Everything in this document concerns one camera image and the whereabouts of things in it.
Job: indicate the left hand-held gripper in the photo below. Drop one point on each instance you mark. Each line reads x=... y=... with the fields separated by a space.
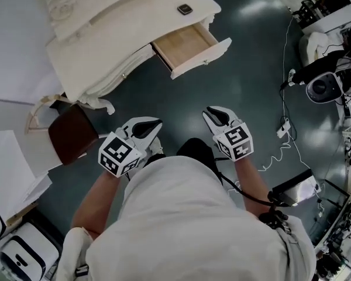
x=120 y=154

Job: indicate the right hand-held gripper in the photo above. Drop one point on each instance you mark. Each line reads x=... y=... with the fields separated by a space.
x=234 y=140

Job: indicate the large white wooden drawer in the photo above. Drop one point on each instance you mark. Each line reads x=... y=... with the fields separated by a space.
x=181 y=44

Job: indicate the small black square device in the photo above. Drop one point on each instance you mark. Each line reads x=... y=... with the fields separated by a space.
x=185 y=9

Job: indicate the person's right forearm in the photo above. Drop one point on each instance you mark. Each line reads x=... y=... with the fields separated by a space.
x=251 y=180

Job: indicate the person's left forearm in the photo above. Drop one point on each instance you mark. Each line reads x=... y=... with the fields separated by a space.
x=96 y=203

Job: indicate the cream white dressing table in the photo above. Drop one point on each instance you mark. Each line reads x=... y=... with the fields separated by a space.
x=120 y=25

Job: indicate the person's left white shoe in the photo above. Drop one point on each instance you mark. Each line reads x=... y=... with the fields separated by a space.
x=158 y=150

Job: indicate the person's black trousers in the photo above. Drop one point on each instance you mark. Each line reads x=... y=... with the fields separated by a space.
x=196 y=151

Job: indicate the white power strip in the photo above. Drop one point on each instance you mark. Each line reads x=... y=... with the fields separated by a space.
x=283 y=127

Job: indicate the cream chair with brown seat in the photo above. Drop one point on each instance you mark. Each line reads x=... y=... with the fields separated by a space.
x=70 y=133

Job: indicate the person's white shirt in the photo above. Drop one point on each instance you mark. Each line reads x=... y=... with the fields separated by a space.
x=178 y=221

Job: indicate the white fabric bundle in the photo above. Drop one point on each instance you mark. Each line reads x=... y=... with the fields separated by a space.
x=313 y=47

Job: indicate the black crate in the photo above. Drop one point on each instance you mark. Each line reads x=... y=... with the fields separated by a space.
x=305 y=13

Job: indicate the black framed glass panel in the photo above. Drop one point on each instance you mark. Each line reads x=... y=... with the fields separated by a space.
x=330 y=203

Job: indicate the white cardboard box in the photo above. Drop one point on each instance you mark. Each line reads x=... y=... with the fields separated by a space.
x=8 y=162

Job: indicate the white box appliance black trim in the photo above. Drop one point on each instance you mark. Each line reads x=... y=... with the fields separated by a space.
x=32 y=253

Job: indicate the white round camera device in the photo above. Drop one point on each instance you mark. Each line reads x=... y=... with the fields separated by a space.
x=324 y=88

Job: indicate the black screen mount bracket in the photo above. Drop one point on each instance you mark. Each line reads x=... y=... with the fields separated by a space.
x=273 y=219

